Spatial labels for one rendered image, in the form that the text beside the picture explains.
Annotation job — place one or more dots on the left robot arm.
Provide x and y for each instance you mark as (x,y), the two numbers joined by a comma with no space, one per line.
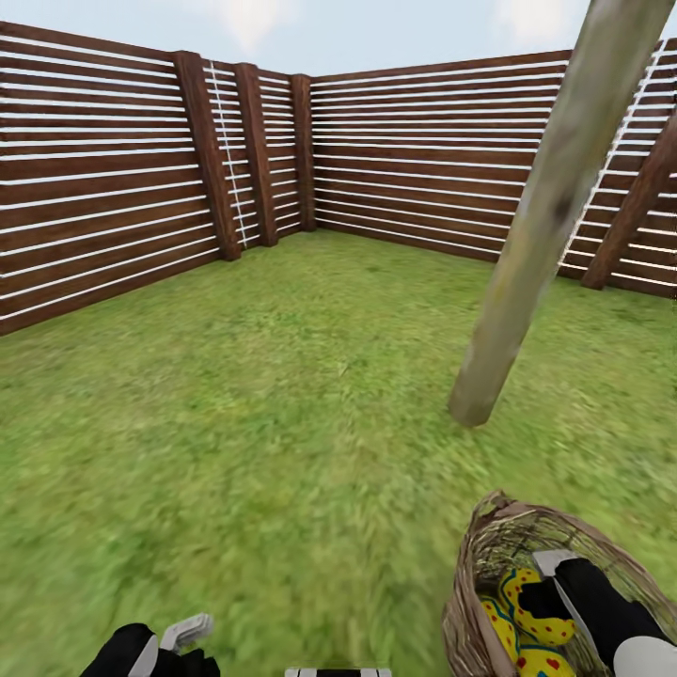
(134,651)

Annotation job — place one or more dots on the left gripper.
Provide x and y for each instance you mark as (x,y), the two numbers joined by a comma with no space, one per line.
(191,664)

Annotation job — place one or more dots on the easter egg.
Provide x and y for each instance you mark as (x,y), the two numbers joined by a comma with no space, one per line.
(537,660)
(545,631)
(502,622)

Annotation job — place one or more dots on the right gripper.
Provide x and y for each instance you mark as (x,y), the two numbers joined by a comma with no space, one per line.
(537,599)

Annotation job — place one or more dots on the wicker basket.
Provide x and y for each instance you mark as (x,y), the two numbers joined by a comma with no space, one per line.
(471,644)

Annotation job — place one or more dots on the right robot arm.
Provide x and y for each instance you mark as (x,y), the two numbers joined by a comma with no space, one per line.
(628,639)

